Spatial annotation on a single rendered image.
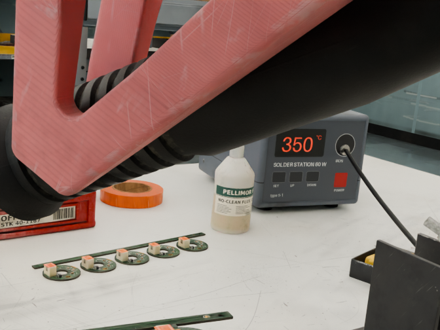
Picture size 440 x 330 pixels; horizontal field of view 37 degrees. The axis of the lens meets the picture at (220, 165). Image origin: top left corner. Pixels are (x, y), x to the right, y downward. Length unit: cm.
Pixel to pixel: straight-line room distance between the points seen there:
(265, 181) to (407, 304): 27
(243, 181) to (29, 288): 20
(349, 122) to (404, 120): 523
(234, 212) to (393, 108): 541
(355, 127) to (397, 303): 30
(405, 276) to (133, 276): 19
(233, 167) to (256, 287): 13
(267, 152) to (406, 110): 527
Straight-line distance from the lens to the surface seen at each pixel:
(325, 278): 48
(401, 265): 36
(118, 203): 60
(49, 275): 45
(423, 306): 35
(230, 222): 55
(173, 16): 289
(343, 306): 44
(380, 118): 603
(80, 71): 273
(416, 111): 579
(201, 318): 26
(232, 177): 54
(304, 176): 62
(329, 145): 63
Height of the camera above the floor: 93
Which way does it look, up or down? 13 degrees down
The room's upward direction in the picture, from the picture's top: 5 degrees clockwise
